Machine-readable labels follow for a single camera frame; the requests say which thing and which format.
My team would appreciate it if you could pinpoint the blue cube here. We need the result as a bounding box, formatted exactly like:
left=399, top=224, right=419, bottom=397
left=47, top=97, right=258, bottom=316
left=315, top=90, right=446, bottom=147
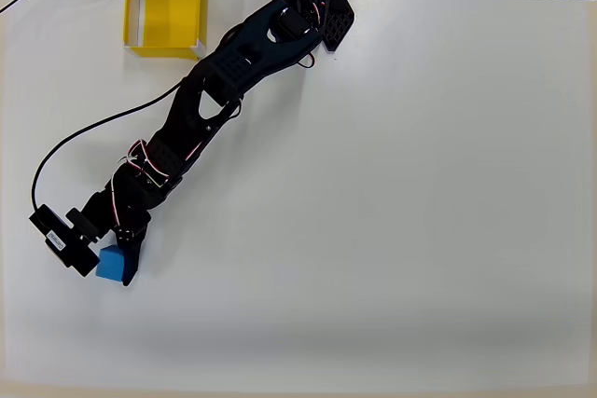
left=94, top=244, right=128, bottom=285

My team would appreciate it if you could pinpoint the yellow open box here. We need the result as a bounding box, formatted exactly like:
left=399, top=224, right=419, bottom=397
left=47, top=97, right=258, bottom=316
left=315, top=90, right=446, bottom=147
left=122, top=0, right=209, bottom=62

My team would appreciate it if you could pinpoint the black webcam with white label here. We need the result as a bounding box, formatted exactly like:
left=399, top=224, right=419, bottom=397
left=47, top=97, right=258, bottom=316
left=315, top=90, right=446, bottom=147
left=28, top=203, right=103, bottom=279

